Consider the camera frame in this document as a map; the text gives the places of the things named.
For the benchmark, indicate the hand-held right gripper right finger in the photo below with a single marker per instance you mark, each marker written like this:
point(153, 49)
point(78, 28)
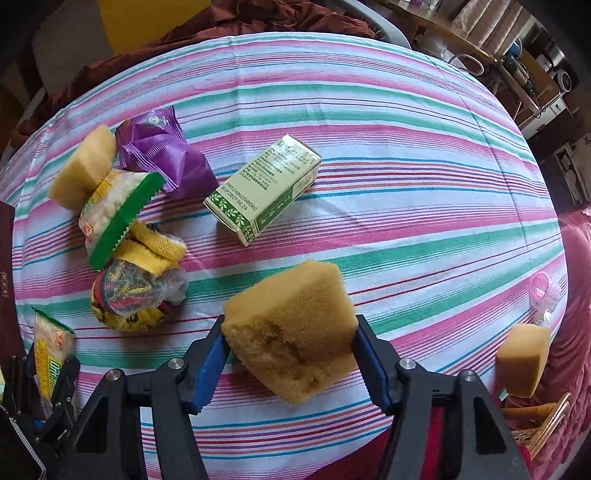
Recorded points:
point(376, 374)

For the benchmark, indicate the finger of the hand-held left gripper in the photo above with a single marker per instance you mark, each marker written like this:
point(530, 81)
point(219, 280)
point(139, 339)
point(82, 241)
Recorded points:
point(23, 383)
point(64, 376)

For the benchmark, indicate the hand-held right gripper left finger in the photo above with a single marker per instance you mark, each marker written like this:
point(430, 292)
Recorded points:
point(210, 369)

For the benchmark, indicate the green edged snack packet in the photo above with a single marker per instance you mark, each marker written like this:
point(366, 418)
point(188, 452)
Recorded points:
point(111, 207)
point(48, 350)

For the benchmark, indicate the yellow sponge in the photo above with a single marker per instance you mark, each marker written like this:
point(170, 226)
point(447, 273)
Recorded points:
point(291, 332)
point(83, 170)
point(524, 357)

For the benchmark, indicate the yellow socks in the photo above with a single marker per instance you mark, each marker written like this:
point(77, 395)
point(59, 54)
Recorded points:
point(129, 286)

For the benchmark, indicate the green leaf print box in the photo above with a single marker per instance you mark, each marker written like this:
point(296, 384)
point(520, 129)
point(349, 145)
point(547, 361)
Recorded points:
point(263, 189)

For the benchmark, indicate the striped tablecloth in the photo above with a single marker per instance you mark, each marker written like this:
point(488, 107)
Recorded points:
point(392, 230)

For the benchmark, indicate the wicker basket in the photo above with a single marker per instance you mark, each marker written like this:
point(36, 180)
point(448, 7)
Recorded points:
point(540, 415)

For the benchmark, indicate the pink transparent plastic cup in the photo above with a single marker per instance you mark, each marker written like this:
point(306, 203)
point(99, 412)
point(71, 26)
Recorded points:
point(547, 288)

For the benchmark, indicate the red blanket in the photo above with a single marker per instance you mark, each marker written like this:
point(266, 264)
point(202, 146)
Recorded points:
point(575, 286)

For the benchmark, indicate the purple snack packet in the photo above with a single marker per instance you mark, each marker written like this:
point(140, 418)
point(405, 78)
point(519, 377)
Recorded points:
point(166, 152)

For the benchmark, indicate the maroon blanket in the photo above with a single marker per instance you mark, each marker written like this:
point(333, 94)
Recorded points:
point(231, 23)

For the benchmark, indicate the white round device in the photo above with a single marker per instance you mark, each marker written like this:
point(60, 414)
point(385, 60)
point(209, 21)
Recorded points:
point(565, 81)

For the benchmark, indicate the wooden side table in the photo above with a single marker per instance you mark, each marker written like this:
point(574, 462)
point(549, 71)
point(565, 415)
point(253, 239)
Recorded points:
point(461, 34)

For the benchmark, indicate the grey yellow blue chair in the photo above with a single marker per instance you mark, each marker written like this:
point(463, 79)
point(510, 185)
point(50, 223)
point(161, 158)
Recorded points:
point(138, 23)

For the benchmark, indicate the striped brown curtain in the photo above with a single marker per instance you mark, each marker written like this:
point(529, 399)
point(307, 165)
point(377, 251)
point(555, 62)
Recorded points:
point(489, 23)

